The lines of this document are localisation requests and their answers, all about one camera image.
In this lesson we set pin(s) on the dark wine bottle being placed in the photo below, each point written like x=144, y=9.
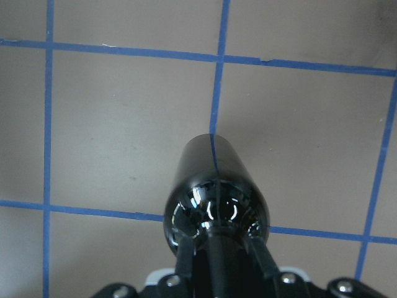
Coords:
x=215, y=202

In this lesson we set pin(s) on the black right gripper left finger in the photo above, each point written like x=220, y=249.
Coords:
x=185, y=257

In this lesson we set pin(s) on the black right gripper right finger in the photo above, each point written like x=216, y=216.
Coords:
x=262, y=261

